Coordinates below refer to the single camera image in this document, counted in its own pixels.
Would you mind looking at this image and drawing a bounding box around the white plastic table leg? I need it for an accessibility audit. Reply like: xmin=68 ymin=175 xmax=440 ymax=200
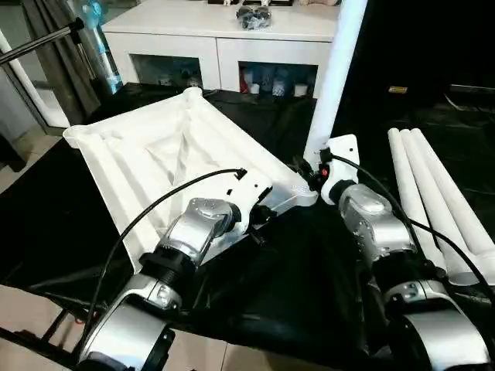
xmin=387 ymin=128 xmax=446 ymax=272
xmin=399 ymin=129 xmax=481 ymax=288
xmin=410 ymin=128 xmax=495 ymax=268
xmin=303 ymin=0 xmax=367 ymax=164

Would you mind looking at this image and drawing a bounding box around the white plastic table top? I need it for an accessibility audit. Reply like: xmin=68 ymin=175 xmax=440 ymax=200
xmin=61 ymin=87 xmax=322 ymax=274

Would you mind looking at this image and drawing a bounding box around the black plastic mat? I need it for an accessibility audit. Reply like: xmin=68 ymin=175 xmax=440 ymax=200
xmin=0 ymin=80 xmax=495 ymax=371

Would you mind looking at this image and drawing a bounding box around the clear bag of dark items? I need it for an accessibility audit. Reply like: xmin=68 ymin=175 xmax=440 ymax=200
xmin=236 ymin=5 xmax=274 ymax=32

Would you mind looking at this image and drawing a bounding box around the white sideboard cabinet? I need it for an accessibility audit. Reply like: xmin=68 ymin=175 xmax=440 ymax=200
xmin=101 ymin=0 xmax=343 ymax=106

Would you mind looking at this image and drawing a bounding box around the grey brown curtain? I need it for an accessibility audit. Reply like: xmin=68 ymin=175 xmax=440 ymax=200
xmin=22 ymin=0 xmax=98 ymax=114

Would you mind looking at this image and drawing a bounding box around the grey metal pole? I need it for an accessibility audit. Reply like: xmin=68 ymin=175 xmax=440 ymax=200
xmin=0 ymin=18 xmax=86 ymax=66

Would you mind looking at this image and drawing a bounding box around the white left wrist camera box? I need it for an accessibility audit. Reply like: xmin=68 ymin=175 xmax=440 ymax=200
xmin=221 ymin=165 xmax=275 ymax=236

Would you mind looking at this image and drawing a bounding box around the black metal stand frame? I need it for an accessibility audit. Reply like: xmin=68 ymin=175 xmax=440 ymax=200
xmin=0 ymin=292 xmax=98 ymax=371

